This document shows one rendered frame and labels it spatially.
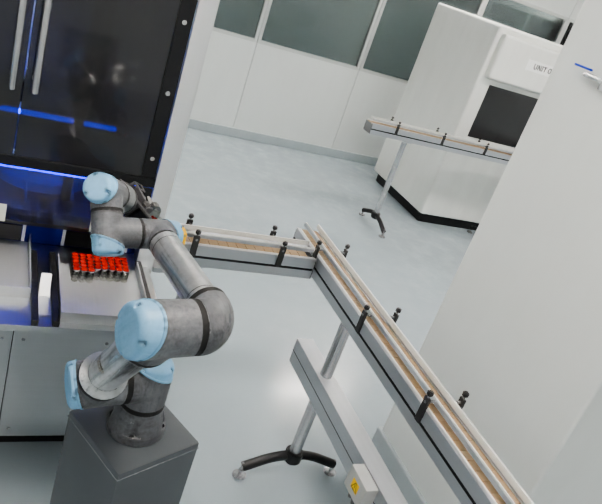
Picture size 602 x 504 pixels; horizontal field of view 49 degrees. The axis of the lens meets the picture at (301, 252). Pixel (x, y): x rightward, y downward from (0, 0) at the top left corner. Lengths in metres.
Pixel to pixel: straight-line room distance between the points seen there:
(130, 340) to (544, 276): 1.70
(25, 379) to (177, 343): 1.40
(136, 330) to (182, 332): 0.09
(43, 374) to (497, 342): 1.72
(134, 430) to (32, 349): 0.85
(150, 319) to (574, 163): 1.75
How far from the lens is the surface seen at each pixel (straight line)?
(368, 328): 2.35
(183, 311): 1.29
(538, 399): 2.59
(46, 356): 2.57
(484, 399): 2.79
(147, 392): 1.71
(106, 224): 1.60
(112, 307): 2.12
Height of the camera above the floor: 2.03
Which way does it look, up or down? 24 degrees down
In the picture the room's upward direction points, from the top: 20 degrees clockwise
